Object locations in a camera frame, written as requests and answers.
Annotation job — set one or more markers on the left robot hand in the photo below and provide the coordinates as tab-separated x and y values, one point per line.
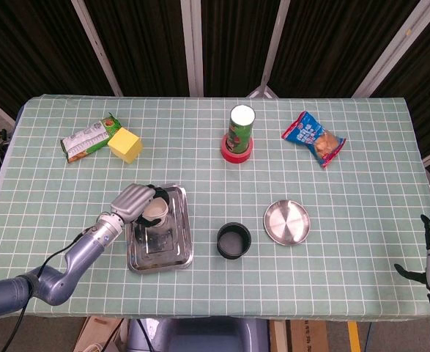
130	201

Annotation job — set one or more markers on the black cup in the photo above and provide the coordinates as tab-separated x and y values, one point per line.
233	242

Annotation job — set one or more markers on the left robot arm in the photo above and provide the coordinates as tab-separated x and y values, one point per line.
82	249

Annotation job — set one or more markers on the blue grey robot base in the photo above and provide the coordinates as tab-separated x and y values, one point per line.
207	335

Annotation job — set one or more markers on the yellow foam cube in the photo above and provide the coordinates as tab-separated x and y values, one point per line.
125	144

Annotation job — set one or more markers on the green checked tablecloth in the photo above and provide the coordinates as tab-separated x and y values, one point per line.
72	205

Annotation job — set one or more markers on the rectangular steel tray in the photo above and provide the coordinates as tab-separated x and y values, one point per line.
178	249

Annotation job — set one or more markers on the green white snack packet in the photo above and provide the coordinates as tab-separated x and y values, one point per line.
82	141

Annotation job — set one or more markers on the red tape roll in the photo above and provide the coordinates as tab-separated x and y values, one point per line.
233	158

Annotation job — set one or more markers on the green chips can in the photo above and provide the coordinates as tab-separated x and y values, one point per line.
240	135

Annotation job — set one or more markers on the open cardboard box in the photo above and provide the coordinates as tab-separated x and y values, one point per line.
97	330

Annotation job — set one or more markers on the brown printed cardboard box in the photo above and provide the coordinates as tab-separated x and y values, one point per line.
306	337

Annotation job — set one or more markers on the round steel plate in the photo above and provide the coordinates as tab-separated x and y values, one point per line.
287	223

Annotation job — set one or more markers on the blue snack bag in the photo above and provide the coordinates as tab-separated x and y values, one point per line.
310	135

